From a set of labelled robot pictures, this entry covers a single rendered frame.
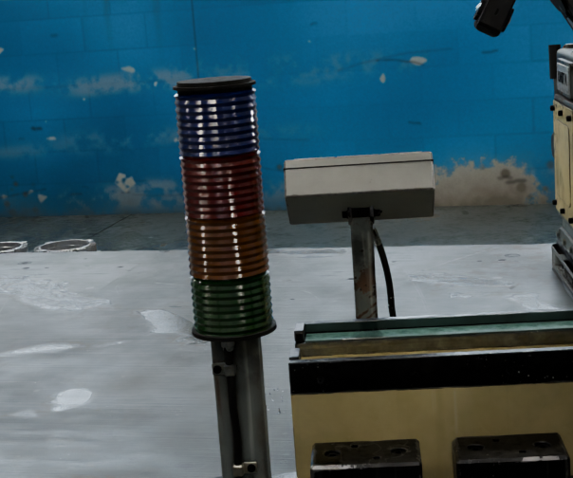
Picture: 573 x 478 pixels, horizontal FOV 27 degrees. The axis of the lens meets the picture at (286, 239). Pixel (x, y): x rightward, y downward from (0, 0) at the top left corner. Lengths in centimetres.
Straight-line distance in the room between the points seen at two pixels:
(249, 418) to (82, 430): 52
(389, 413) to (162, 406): 38
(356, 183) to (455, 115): 545
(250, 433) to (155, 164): 634
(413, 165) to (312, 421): 35
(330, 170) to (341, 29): 549
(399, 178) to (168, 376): 42
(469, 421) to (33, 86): 643
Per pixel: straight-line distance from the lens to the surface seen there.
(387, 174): 135
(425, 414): 116
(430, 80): 678
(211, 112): 84
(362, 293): 139
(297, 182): 135
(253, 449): 92
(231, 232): 85
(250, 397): 91
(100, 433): 138
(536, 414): 117
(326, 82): 688
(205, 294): 87
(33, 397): 154
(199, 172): 85
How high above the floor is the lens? 128
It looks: 12 degrees down
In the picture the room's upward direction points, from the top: 4 degrees counter-clockwise
